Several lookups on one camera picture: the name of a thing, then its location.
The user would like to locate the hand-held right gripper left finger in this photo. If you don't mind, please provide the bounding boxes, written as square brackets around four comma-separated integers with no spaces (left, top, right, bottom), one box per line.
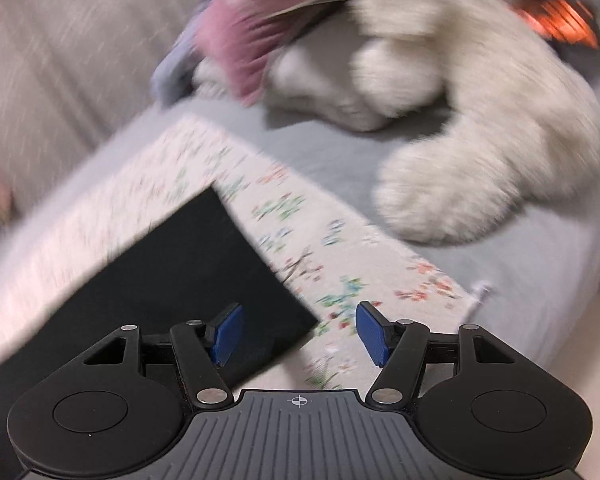
[82,302,232,408]

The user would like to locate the floral printed cloth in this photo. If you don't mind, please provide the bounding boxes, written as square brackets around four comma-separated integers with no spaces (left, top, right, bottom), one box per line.
[0,112,476,391]

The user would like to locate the grey bed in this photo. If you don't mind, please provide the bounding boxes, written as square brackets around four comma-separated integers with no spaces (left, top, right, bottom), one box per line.
[0,95,600,391]

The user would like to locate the black pants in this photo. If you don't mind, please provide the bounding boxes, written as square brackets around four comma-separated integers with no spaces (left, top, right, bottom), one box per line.
[0,187,321,461]

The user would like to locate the pink pillow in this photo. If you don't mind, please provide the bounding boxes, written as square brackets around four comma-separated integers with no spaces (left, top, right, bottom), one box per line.
[195,0,353,107]

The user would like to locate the white fluffy plush toy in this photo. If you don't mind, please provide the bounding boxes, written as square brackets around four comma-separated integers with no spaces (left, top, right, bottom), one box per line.
[267,0,600,247]

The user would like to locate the orange glowing heater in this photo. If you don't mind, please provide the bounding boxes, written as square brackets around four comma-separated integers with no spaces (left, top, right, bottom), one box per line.
[510,0,600,52]

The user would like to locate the grey star-patterned curtain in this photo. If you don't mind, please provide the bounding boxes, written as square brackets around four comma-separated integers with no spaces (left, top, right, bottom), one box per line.
[0,0,211,191]

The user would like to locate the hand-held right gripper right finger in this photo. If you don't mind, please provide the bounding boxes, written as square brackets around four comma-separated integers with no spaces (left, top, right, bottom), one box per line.
[355,301,517,407]

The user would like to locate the blue blanket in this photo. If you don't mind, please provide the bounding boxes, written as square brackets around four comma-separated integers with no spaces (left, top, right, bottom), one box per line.
[152,5,216,107]

